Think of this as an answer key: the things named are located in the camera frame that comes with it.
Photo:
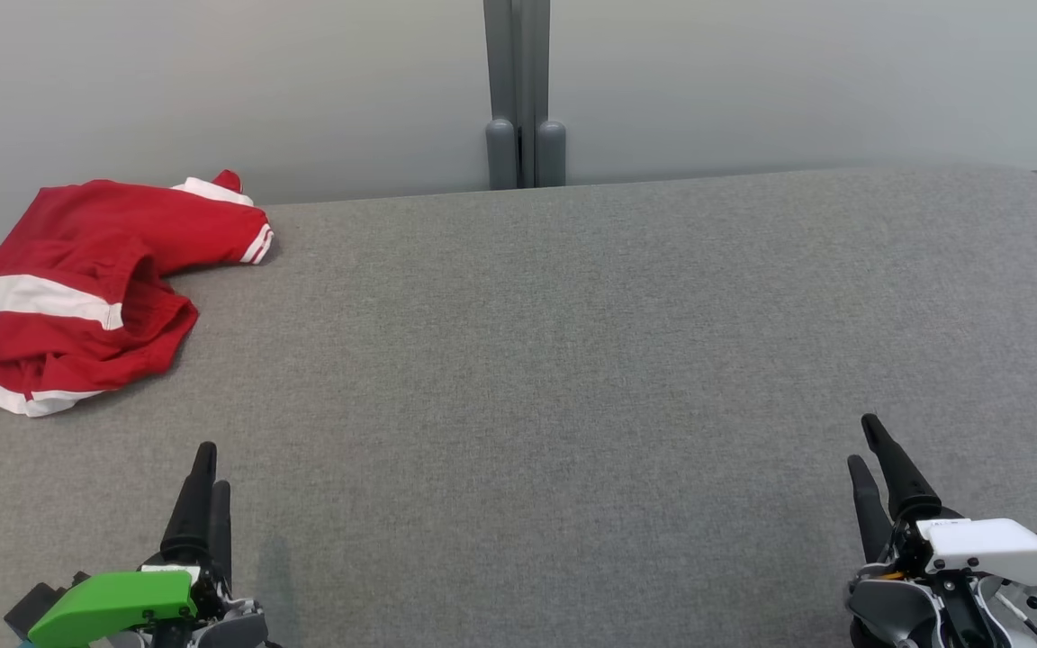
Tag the grey partition post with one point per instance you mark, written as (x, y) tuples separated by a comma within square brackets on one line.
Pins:
[(526, 54)]

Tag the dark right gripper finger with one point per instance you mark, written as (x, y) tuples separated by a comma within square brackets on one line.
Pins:
[(871, 517), (906, 490)]

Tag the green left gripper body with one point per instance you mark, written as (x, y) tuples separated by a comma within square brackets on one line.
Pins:
[(113, 603)]

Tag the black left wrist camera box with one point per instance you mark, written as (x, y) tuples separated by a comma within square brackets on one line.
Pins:
[(37, 607)]

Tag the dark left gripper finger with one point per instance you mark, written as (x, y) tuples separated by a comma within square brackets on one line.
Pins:
[(223, 531), (192, 517)]

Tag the red shorts with white stripe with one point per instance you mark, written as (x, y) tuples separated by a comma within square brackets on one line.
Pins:
[(122, 220)]

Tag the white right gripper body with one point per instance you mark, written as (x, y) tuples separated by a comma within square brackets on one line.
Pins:
[(987, 549)]

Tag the grey cylinder post cap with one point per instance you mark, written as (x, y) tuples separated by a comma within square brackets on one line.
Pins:
[(500, 153), (551, 153)]

